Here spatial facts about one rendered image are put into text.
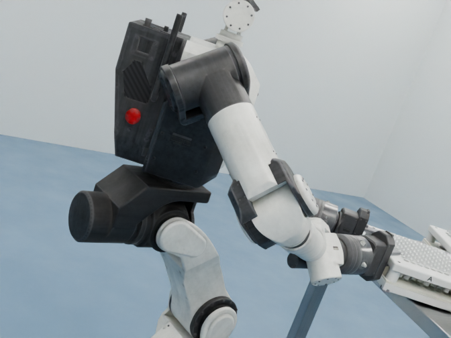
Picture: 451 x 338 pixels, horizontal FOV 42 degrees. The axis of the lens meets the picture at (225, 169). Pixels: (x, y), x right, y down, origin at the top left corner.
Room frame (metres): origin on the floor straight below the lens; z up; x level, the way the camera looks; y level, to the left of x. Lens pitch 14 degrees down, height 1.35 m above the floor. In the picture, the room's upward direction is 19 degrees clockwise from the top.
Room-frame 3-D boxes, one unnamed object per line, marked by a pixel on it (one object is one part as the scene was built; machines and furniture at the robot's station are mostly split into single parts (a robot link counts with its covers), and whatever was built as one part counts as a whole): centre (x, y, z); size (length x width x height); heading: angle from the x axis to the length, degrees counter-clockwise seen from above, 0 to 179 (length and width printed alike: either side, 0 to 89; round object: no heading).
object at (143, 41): (1.31, 0.15, 1.13); 0.34 x 0.30 x 0.36; 7
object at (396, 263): (1.40, -0.54, 0.94); 0.25 x 0.24 x 0.02; 7
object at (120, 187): (1.27, 0.16, 0.87); 0.28 x 0.13 x 0.18; 131
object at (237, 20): (1.31, 0.09, 1.34); 0.10 x 0.07 x 0.09; 7
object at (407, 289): (1.39, -0.54, 0.89); 0.24 x 0.24 x 0.02; 7
